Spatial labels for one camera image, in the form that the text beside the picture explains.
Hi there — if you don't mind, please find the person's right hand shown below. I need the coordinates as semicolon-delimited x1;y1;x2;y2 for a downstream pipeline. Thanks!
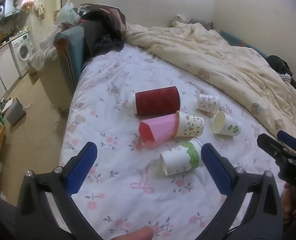
281;182;296;232

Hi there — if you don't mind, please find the dark striped clothing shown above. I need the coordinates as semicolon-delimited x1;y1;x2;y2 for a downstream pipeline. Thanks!
266;54;296;87

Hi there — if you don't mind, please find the person's left hand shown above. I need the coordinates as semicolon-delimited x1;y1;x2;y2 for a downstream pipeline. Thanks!
107;226;154;240

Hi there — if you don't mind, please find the blue padded headboard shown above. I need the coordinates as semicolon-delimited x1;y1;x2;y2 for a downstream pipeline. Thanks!
53;26;86;87

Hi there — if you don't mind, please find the dark clothes pile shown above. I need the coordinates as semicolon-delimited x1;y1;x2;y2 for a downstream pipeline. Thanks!
78;3;127;58

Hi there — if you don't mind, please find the white kitchen cabinet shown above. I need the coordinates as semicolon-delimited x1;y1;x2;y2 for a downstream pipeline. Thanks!
0;44;21;102

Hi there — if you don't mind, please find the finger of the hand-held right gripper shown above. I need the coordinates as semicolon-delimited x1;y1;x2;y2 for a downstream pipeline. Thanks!
277;130;296;153
257;133;292;161

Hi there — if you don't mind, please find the white plastic bag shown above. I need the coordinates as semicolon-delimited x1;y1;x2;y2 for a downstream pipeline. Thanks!
55;0;81;26

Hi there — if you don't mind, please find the pink paper cup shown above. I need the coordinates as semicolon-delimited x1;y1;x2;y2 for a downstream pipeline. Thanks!
139;113;179;149

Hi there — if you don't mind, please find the leopard print paper cup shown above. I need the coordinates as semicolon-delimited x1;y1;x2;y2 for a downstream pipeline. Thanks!
174;110;205;138

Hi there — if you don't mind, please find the grey crumpled cloth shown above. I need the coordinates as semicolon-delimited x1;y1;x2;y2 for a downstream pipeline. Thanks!
172;13;215;31

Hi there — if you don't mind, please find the grey trash bin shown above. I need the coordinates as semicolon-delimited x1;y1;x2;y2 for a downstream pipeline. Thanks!
2;97;27;126

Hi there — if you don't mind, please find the white cup with green band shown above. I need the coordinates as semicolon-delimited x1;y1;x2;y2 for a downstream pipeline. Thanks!
158;138;205;176

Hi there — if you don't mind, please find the white washing machine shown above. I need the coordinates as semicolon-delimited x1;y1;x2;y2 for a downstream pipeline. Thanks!
9;32;35;78

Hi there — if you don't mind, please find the red corrugated cup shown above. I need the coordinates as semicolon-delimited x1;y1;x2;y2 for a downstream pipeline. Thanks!
132;86;181;117

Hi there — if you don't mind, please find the cream bear print quilt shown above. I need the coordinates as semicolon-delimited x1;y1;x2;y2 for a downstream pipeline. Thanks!
124;21;296;143

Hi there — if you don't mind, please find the small white patterned cup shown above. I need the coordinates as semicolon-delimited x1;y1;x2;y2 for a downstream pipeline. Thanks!
197;94;220;113

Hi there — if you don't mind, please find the floral bed sheet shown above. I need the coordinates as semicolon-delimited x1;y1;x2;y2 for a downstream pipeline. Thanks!
59;42;296;240

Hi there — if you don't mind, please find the striped cloth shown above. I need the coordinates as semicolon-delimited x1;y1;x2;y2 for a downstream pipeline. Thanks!
26;46;61;72

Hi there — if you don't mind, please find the white cup with green dots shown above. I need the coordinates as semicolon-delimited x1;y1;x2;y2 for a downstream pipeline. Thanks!
212;111;242;137

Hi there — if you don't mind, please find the white water heater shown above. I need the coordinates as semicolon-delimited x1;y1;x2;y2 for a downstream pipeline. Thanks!
0;0;15;16

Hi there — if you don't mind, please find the blue pillow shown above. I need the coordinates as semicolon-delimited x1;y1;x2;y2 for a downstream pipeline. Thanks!
219;29;269;58

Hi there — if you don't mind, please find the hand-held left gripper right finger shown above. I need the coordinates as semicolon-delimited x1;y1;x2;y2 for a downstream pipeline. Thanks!
200;143;284;240

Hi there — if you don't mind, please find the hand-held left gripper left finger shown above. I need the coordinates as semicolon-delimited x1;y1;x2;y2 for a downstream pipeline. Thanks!
15;141;98;240

